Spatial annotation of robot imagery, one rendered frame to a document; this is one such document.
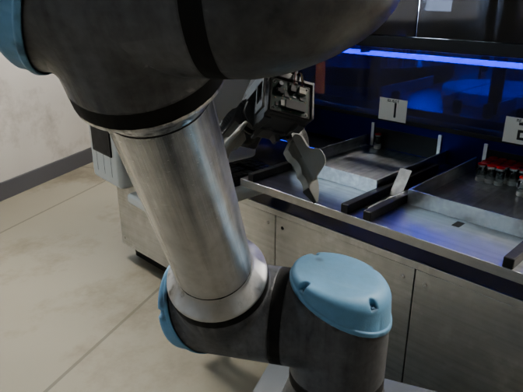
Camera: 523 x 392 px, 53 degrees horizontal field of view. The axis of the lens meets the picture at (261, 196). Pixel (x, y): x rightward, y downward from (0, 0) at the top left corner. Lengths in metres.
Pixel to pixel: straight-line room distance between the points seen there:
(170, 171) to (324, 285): 0.25
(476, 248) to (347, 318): 0.51
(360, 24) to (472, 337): 1.33
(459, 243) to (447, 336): 0.61
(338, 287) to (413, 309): 1.06
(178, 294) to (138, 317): 1.81
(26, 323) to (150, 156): 2.14
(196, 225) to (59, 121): 3.86
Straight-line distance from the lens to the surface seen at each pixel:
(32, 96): 4.09
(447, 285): 1.55
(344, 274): 0.61
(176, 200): 0.43
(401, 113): 1.47
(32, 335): 2.42
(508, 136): 1.36
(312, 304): 0.57
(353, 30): 0.32
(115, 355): 2.20
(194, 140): 0.40
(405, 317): 1.67
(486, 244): 1.06
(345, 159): 1.49
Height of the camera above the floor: 1.32
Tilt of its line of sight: 21 degrees down
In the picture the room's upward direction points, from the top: straight up
